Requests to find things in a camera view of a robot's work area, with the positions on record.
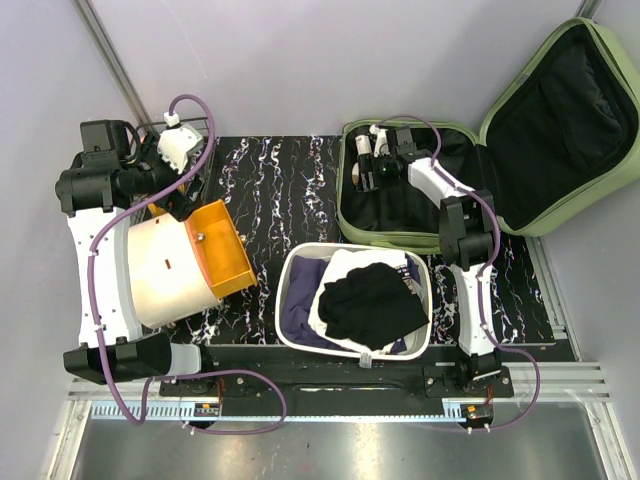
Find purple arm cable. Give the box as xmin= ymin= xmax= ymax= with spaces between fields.
xmin=374 ymin=115 xmax=542 ymax=435
xmin=85 ymin=94 xmax=289 ymax=437

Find black garment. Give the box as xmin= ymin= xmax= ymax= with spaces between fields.
xmin=318 ymin=263 xmax=429 ymax=350

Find green hard-shell suitcase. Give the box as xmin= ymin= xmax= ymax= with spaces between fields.
xmin=337 ymin=17 xmax=639 ymax=253

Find white cosmetic tube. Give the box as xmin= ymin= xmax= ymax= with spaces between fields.
xmin=355 ymin=134 xmax=372 ymax=157

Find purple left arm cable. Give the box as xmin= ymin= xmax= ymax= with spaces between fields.
xmin=85 ymin=94 xmax=289 ymax=437

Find white grey cloth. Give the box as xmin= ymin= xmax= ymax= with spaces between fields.
xmin=301 ymin=243 xmax=432 ymax=361

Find black wire dish rack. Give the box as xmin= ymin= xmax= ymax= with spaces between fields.
xmin=135 ymin=116 xmax=220 ymax=206

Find navy blue garment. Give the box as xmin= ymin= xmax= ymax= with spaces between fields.
xmin=283 ymin=258 xmax=406 ymax=353

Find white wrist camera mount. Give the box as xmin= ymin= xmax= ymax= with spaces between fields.
xmin=157 ymin=112 xmax=204 ymax=174
xmin=369 ymin=124 xmax=390 ymax=158

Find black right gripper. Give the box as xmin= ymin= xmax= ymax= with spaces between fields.
xmin=355 ymin=151 xmax=402 ymax=193

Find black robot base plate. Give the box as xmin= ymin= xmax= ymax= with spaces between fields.
xmin=160 ymin=345 xmax=514 ymax=420

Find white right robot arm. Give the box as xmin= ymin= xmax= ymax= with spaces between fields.
xmin=353 ymin=124 xmax=502 ymax=397

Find white round cosmetic jar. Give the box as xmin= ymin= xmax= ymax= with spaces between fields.
xmin=351 ymin=164 xmax=361 ymax=186

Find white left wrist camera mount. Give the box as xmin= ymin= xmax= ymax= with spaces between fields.
xmin=157 ymin=112 xmax=204 ymax=174

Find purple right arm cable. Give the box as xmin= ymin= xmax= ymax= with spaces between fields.
xmin=374 ymin=115 xmax=542 ymax=435

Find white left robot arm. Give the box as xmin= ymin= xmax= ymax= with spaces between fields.
xmin=55 ymin=120 xmax=216 ymax=396

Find white rectangular plastic basin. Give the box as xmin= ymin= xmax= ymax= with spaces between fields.
xmin=275 ymin=242 xmax=433 ymax=362

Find aluminium rail frame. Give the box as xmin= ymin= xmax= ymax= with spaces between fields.
xmin=49 ymin=362 xmax=639 ymax=480

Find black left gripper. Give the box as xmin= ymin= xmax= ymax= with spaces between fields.
xmin=123 ymin=131 xmax=206 ymax=220

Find white cylinder appliance orange lid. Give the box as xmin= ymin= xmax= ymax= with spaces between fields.
xmin=128 ymin=200 xmax=257 ymax=329

